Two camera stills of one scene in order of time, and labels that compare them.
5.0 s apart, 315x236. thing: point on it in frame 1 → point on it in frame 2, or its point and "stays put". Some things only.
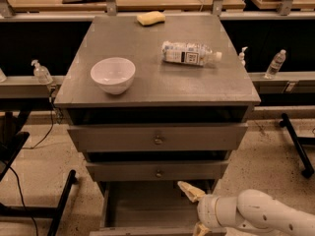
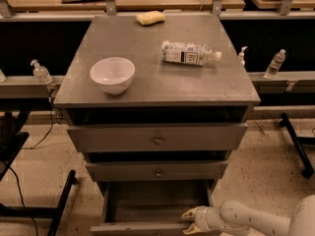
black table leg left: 41,211 stays put
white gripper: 207,210 → 204,217
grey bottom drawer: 145,208 stays put
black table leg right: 298,142 stays put
